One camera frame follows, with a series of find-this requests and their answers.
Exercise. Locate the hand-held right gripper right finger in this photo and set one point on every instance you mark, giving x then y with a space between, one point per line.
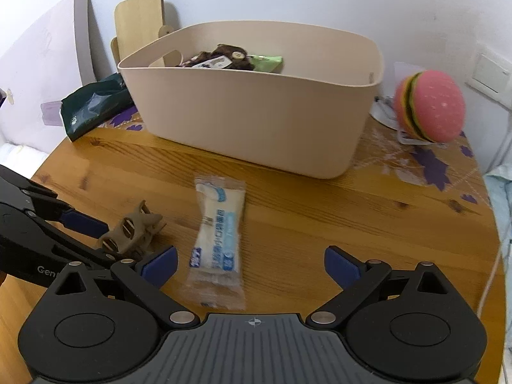
340 266

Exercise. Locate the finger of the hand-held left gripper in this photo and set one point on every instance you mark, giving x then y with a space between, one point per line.
86 224
80 250

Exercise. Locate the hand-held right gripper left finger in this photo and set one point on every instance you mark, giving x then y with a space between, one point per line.
160 266

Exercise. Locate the beige hair claw clip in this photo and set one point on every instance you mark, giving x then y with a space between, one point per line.
128 228

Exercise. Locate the white and blue snack packet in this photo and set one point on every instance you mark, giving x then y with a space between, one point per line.
218 224

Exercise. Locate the beige storage basket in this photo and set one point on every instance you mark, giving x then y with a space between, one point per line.
256 120

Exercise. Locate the wooden desktop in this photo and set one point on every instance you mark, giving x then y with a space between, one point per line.
320 208

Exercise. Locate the dark green packet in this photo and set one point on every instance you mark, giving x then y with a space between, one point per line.
92 104

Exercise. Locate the clear purple flower table mat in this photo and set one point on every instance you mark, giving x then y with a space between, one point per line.
434 170

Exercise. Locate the small beige hook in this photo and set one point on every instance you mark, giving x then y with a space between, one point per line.
7 96

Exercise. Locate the pale lavender bedding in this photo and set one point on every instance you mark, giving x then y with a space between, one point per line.
40 68

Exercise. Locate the pale green striped cloth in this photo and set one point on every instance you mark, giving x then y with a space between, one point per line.
502 192

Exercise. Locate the grey board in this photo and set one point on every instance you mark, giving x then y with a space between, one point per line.
84 36

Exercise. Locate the pink burger toy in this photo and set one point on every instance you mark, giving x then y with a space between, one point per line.
436 104

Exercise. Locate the light wooden stand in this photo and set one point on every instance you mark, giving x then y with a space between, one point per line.
138 20

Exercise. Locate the light green packet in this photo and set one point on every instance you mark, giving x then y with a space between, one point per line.
267 64

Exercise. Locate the brown plush toy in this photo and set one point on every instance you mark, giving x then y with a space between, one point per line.
228 52

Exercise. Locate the white wall socket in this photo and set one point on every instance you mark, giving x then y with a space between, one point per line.
492 74

